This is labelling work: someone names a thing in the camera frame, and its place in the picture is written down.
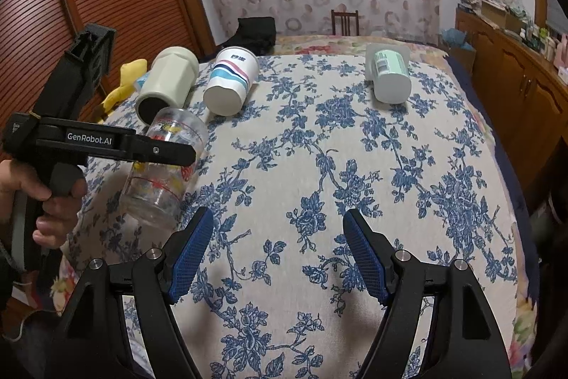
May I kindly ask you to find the dark wooden chair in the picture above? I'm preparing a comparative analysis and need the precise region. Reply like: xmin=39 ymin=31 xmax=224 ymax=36
xmin=330 ymin=9 xmax=360 ymax=37

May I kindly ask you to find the black bag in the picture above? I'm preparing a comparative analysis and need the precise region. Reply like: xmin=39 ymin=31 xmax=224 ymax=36
xmin=223 ymin=17 xmax=277 ymax=56

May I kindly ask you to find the yellow plush toy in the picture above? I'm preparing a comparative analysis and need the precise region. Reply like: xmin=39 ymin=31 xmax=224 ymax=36
xmin=91 ymin=58 xmax=148 ymax=123

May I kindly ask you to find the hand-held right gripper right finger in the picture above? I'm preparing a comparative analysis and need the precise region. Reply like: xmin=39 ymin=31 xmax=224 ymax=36
xmin=343 ymin=209 xmax=512 ymax=379

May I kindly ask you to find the colourful floral bedsheet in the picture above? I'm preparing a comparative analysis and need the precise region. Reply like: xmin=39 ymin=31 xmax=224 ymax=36
xmin=271 ymin=33 xmax=449 ymax=56

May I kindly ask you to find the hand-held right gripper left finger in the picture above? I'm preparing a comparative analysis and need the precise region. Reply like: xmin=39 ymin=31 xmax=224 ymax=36
xmin=44 ymin=207 xmax=215 ymax=379

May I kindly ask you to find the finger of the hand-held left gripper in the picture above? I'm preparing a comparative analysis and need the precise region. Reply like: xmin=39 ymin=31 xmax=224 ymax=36
xmin=131 ymin=131 xmax=197 ymax=167

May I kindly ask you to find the blue floral blanket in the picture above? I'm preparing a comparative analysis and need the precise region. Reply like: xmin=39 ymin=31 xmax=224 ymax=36
xmin=53 ymin=49 xmax=535 ymax=379

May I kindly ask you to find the striped white paper cup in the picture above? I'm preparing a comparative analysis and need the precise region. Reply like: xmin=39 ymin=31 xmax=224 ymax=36
xmin=203 ymin=46 xmax=260 ymax=116

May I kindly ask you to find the brown wooden sideboard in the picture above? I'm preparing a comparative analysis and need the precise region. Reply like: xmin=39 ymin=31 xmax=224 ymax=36
xmin=454 ymin=6 xmax=568 ymax=195

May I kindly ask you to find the cardboard box with blue bag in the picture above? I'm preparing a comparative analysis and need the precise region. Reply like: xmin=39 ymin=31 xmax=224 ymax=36
xmin=440 ymin=28 xmax=478 ymax=74

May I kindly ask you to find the person's left hand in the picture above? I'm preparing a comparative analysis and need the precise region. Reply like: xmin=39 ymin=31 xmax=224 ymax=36
xmin=0 ymin=159 xmax=88 ymax=249

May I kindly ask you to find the translucent cup with green label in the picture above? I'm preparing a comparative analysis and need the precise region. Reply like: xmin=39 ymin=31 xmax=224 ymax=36
xmin=365 ymin=43 xmax=413 ymax=103

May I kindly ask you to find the clutter of small household goods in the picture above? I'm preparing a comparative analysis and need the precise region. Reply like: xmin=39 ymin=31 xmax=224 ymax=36
xmin=456 ymin=0 xmax=568 ymax=86

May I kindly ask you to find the clear printed glass cup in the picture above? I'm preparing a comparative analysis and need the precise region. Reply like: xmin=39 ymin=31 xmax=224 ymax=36
xmin=119 ymin=107 xmax=209 ymax=229

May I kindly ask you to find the cream ceramic cup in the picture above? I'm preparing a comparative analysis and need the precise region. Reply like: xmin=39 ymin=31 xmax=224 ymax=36
xmin=136 ymin=46 xmax=200 ymax=126

